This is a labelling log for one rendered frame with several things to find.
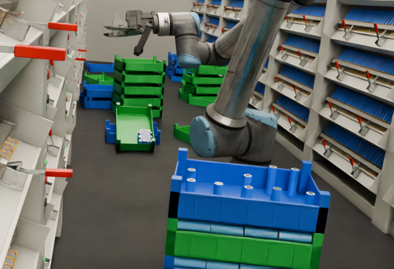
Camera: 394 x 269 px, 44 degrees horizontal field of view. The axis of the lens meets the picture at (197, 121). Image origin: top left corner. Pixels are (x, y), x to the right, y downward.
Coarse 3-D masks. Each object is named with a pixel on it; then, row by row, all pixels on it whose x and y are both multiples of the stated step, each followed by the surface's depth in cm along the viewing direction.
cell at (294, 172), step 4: (292, 168) 107; (296, 168) 106; (292, 172) 106; (296, 172) 106; (292, 176) 106; (296, 176) 106; (292, 180) 106; (296, 180) 106; (288, 184) 107; (292, 184) 106; (296, 184) 107; (288, 188) 107; (292, 188) 107; (288, 192) 107; (292, 192) 107; (292, 196) 107
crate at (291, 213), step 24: (216, 168) 110; (240, 168) 110; (264, 168) 109; (192, 192) 91; (240, 192) 107; (264, 192) 108; (168, 216) 92; (192, 216) 92; (216, 216) 92; (240, 216) 91; (264, 216) 91; (288, 216) 91; (312, 216) 91
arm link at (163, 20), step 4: (160, 16) 186; (164, 16) 186; (168, 16) 186; (160, 20) 185; (164, 20) 186; (168, 20) 186; (160, 24) 185; (164, 24) 185; (168, 24) 186; (160, 28) 186; (164, 28) 186; (168, 28) 186; (160, 32) 187; (164, 32) 187; (168, 32) 187
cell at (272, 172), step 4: (272, 168) 106; (276, 168) 106; (268, 172) 107; (272, 172) 106; (276, 172) 107; (268, 176) 107; (272, 176) 106; (268, 180) 107; (272, 180) 106; (268, 184) 107; (272, 184) 107; (268, 188) 107; (272, 188) 107; (268, 192) 107
